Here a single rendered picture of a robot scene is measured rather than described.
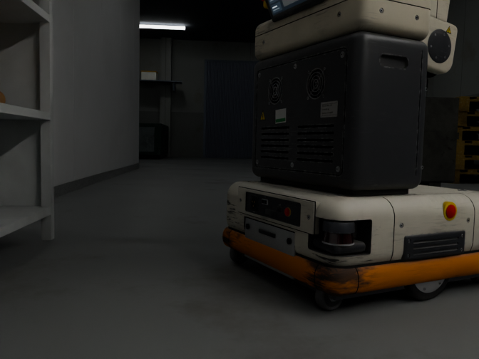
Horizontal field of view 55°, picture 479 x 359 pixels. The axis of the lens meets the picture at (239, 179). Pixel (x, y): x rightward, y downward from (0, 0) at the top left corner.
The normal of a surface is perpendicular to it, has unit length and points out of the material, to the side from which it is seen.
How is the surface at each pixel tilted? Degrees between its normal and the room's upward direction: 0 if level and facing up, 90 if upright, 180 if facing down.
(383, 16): 90
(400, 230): 90
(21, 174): 90
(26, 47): 90
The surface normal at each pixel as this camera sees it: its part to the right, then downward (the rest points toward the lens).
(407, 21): 0.45, 0.07
